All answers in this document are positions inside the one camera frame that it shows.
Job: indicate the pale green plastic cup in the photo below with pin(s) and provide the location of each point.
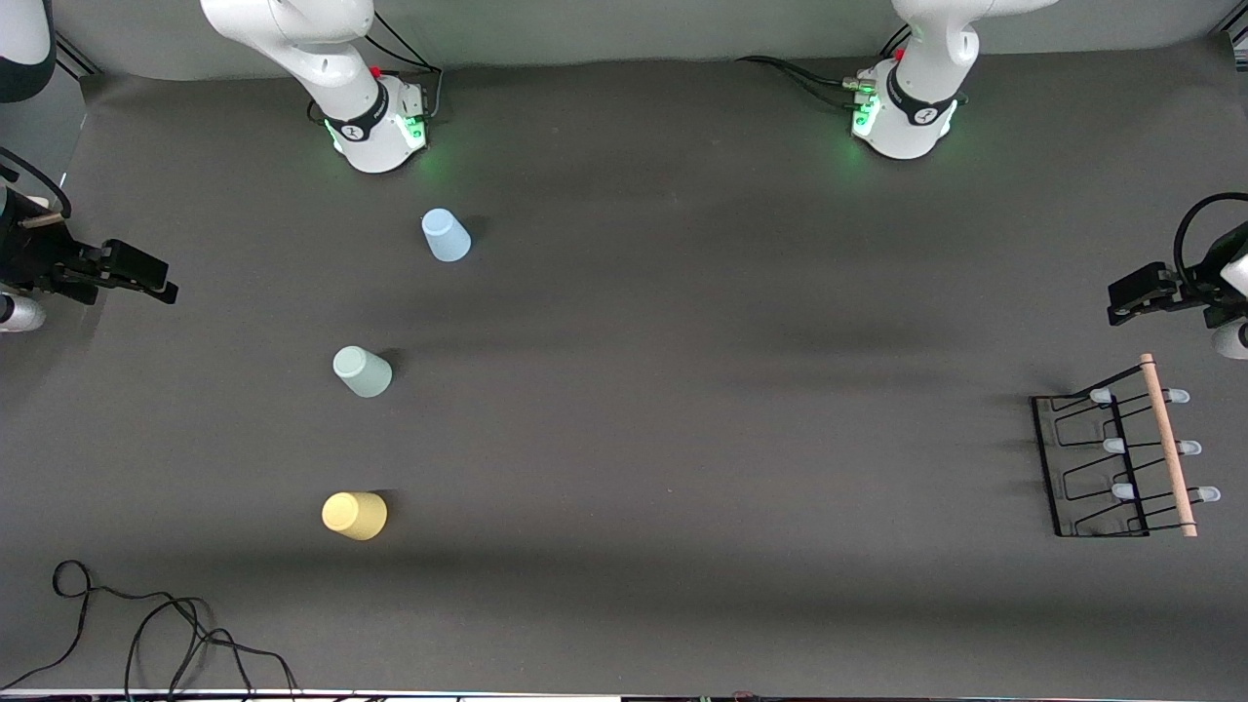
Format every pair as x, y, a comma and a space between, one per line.
363, 372

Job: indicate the dark grey table cloth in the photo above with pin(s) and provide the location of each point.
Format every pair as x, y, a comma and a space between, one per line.
780, 292

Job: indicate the yellow plastic cup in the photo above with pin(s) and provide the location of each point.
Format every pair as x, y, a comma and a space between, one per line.
354, 516

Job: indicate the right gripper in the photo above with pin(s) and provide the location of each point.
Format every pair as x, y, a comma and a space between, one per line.
37, 255

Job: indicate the light blue plastic cup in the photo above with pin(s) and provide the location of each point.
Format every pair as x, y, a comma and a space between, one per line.
446, 237

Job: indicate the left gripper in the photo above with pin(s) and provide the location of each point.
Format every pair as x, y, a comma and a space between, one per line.
1195, 286

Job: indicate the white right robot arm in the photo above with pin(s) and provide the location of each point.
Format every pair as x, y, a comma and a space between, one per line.
331, 58

